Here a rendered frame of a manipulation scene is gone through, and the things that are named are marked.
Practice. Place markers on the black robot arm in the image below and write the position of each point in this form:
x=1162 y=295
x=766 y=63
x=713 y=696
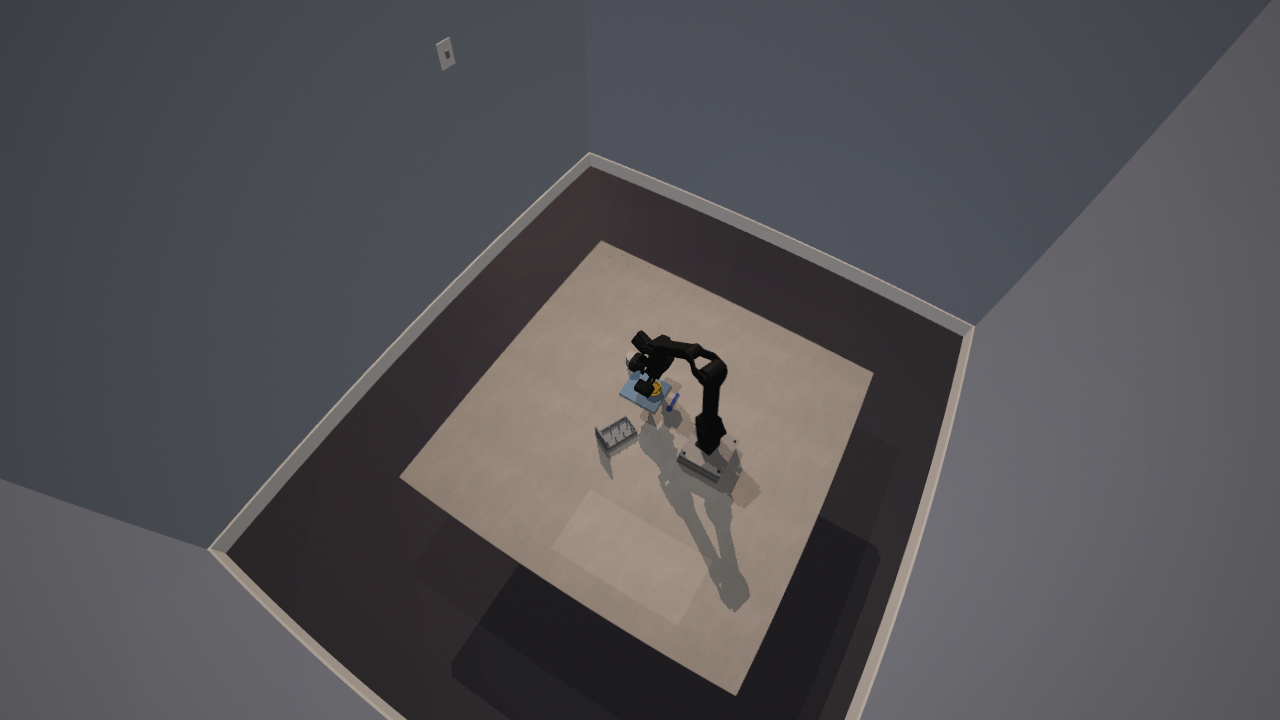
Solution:
x=709 y=425

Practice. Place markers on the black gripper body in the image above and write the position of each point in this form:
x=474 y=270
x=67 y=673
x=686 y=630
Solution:
x=646 y=388

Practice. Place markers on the blue square mat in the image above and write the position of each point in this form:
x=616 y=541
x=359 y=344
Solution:
x=650 y=403

